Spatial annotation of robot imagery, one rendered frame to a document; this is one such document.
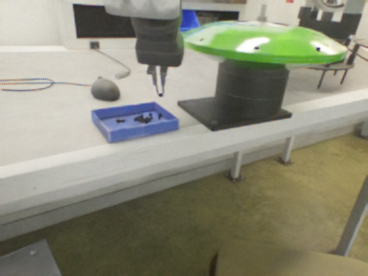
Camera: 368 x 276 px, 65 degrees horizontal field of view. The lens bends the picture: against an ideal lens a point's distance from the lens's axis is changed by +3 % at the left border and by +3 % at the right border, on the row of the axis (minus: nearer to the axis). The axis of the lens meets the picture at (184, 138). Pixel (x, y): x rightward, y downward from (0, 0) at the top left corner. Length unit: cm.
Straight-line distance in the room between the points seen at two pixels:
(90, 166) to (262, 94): 34
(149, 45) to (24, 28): 92
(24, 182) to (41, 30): 98
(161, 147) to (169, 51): 15
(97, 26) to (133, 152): 99
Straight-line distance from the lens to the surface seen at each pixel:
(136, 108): 57
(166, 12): 36
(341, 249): 167
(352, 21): 130
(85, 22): 137
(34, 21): 134
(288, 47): 49
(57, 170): 43
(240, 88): 57
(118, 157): 45
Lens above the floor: 113
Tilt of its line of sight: 27 degrees down
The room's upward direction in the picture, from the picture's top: 4 degrees clockwise
